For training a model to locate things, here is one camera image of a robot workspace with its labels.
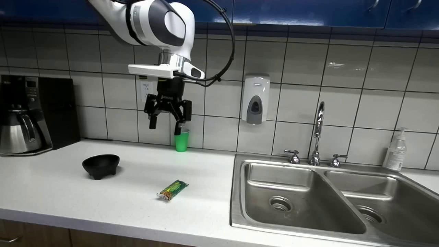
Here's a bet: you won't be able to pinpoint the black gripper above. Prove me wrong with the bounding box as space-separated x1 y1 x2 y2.
144 79 192 136

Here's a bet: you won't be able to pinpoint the green granola bar packet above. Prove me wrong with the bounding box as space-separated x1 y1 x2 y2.
158 180 188 202

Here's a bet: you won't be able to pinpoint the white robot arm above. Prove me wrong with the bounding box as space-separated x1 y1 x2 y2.
88 0 205 136

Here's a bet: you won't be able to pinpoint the black bowl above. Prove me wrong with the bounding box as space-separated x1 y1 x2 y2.
82 154 119 180

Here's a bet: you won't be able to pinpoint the green plastic cup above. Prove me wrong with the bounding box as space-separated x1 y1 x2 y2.
174 132 189 153

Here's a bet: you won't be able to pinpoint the black steel coffee maker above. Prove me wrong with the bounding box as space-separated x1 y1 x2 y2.
0 76 80 157

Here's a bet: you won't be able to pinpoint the chrome sink faucet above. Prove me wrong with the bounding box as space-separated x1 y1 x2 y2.
283 100 349 169

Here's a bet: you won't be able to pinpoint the blue upper cabinets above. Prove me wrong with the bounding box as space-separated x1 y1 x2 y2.
0 0 439 32

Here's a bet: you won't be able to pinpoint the wooden lower cabinet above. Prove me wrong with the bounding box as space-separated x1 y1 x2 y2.
0 220 181 247

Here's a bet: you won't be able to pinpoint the stainless steel double sink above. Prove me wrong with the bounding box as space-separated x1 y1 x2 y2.
231 155 439 247

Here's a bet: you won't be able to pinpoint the clear soap pump bottle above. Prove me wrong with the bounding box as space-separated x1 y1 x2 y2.
383 129 408 172

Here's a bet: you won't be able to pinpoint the white wall outlet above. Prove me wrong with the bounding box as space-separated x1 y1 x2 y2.
136 77 157 110

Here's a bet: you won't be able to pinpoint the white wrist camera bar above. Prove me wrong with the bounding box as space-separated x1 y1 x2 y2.
128 61 205 80

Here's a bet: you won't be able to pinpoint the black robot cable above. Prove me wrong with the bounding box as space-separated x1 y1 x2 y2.
184 0 236 88

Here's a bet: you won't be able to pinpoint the white wall soap dispenser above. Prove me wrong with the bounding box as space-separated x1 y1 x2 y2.
242 74 270 125

